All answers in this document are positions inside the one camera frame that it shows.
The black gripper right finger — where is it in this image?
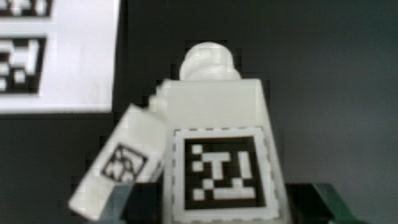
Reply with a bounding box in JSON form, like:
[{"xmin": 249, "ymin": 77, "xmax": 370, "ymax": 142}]
[{"xmin": 287, "ymin": 183, "xmax": 368, "ymax": 224}]

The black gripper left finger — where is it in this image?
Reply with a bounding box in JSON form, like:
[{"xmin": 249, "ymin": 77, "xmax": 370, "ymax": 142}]
[{"xmin": 113, "ymin": 183, "xmax": 162, "ymax": 224}]

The white leg with tag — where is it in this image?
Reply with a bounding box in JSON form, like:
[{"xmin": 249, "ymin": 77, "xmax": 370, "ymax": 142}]
[{"xmin": 150, "ymin": 42, "xmax": 294, "ymax": 224}]

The white marker sheet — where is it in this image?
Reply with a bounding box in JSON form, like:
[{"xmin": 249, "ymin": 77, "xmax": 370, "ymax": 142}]
[{"xmin": 0, "ymin": 0, "xmax": 121, "ymax": 114}]

